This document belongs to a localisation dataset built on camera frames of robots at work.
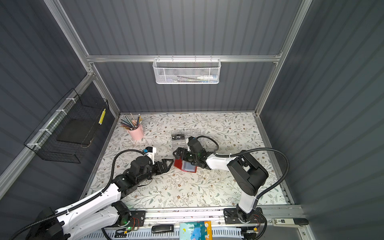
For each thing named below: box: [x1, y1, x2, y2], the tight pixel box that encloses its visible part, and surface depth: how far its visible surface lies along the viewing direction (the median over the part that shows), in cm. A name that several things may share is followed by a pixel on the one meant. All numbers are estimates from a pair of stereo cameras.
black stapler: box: [151, 225, 174, 233], surface depth 69 cm
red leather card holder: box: [174, 157, 198, 173], surface depth 91 cm
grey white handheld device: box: [272, 218, 309, 227], surface depth 71 cm
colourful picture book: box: [179, 221, 213, 240], surface depth 71 cm
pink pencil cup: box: [127, 124, 145, 141], surface depth 105 cm
